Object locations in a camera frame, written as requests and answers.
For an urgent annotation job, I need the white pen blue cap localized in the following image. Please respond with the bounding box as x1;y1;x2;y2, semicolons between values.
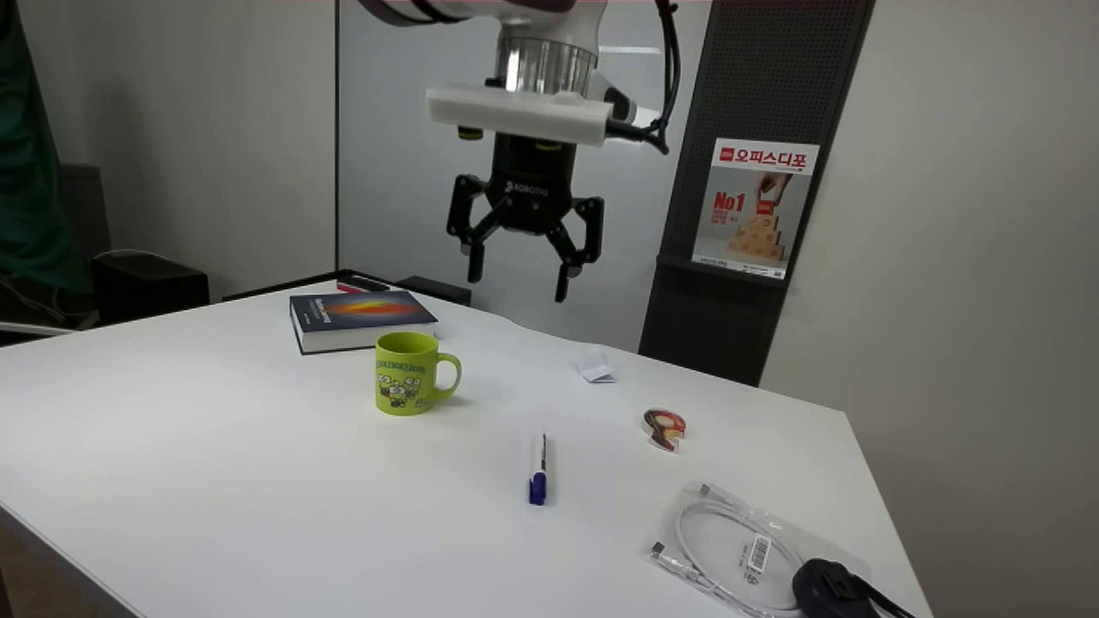
524;432;548;504

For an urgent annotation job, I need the dark blue hardcover book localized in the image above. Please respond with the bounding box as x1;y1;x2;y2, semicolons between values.
288;293;436;352

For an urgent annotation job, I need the white cable in plastic bag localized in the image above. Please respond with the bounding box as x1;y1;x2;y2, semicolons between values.
641;482;871;618

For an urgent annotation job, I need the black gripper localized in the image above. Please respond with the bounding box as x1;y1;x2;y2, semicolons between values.
443;130;607;306

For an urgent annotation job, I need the yellow-green printed mug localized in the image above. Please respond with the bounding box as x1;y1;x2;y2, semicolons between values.
375;328;464;414

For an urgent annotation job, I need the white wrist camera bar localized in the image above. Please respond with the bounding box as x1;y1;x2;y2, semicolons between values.
425;87;612;144

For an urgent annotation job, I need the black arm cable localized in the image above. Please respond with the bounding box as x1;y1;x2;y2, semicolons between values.
605;0;688;156

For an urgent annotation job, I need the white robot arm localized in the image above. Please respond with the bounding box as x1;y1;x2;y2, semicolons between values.
358;0;612;303

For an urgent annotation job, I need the white red poster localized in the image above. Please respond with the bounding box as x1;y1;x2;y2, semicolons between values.
689;136;817;281

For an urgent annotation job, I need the small crumpled white paper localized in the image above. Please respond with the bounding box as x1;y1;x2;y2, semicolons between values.
573;352;613;384

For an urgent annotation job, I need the black and red eraser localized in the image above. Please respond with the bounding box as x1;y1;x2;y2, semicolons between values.
336;272;393;293

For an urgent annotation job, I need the black strap object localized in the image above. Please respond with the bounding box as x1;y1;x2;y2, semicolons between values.
794;559;912;618

